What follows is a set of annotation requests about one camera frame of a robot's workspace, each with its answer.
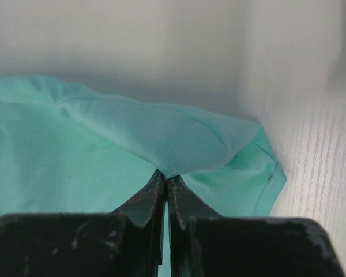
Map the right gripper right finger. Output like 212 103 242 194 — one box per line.
166 177 344 277

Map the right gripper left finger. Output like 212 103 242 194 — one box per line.
0 171 165 276

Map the teal t shirt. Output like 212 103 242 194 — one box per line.
0 74 288 277

